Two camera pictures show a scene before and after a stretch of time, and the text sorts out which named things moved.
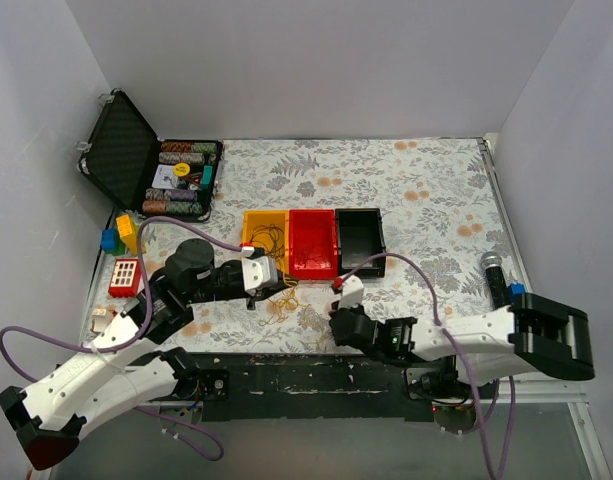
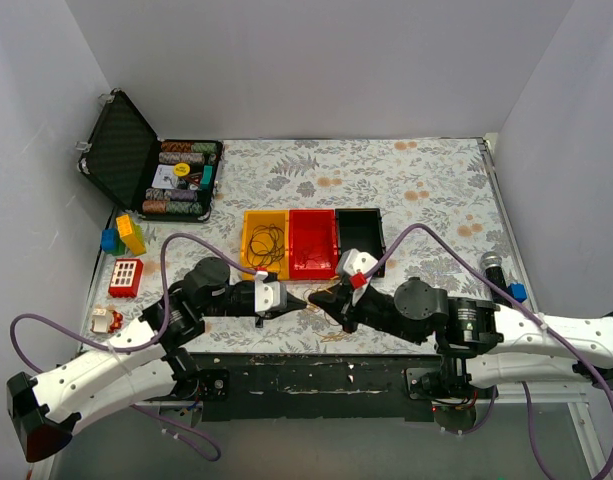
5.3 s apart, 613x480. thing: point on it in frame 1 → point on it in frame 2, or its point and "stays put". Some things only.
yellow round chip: (181, 169) stays put
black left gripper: (274, 286) → (261, 318)
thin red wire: (312, 262) stays put
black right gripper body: (339, 325) → (346, 311)
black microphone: (497, 282) stays put
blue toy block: (517, 289) stays put
